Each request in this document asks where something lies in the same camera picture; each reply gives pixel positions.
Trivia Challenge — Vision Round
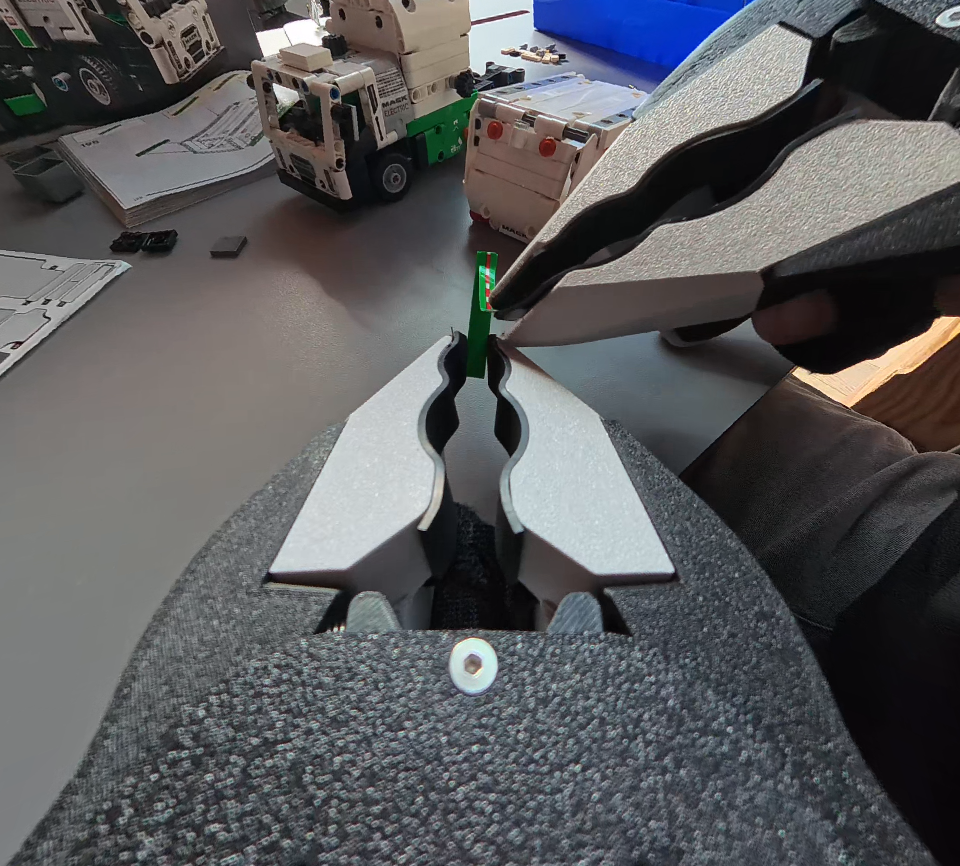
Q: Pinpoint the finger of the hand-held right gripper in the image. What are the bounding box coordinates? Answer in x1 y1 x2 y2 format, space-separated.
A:
491 120 960 348
486 22 828 314

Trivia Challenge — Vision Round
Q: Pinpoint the lego instruction booklet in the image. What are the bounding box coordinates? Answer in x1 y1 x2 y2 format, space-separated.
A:
56 70 279 228

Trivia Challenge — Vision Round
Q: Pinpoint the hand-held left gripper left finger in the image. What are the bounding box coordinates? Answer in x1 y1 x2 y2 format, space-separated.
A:
266 332 460 608

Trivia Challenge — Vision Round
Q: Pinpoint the white green lego truck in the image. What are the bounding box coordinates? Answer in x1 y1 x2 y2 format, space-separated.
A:
249 0 526 212

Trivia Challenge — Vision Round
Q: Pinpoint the small grey tray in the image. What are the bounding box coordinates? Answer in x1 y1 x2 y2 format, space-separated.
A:
3 146 85 203

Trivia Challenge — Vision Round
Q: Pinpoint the white lego container body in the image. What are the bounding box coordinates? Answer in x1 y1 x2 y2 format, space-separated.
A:
463 73 652 243

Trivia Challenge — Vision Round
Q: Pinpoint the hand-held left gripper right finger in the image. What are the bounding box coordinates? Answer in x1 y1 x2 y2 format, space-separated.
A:
487 335 678 620

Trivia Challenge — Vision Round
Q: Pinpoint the person's right hand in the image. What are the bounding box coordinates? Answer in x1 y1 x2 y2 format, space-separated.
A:
752 290 837 348

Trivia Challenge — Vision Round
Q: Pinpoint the green striped lego tile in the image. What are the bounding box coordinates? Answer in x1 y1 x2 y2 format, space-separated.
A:
465 251 500 380

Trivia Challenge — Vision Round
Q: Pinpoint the white sticker sheet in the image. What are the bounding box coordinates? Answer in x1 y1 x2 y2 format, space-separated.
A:
0 250 132 378

